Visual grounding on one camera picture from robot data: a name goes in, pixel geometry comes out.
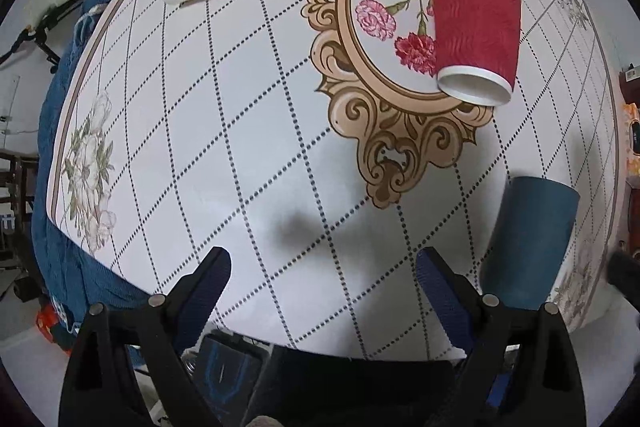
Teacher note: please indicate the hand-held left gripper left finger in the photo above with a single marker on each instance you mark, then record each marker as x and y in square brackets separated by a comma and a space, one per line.
[200, 302]

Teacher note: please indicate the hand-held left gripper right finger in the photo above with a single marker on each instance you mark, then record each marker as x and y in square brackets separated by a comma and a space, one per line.
[445, 302]

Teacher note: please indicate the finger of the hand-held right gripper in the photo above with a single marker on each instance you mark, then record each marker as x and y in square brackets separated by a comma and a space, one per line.
[625, 274]

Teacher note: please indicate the dark blue paper cup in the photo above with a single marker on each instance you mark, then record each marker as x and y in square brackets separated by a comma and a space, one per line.
[530, 247]

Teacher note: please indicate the red ribbed paper cup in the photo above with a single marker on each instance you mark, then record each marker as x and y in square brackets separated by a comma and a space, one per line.
[475, 22]

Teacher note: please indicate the black and blue bag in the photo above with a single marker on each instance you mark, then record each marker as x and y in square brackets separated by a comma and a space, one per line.
[227, 364]

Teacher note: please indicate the brown wooden cabinet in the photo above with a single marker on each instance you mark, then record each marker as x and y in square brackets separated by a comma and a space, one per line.
[631, 187]

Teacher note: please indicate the blue quilted table skirt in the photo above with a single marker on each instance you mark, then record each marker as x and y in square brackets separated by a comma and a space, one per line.
[65, 257]

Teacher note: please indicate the red floor item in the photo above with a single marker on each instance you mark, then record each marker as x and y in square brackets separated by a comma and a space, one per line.
[47, 324]

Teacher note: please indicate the floral printed tablecloth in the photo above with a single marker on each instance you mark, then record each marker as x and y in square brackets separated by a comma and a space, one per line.
[260, 107]

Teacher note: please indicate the dark wooden chair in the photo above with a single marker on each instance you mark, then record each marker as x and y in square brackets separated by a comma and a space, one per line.
[17, 187]

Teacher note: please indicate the black stand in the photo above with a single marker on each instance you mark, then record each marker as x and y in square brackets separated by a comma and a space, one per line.
[35, 42]

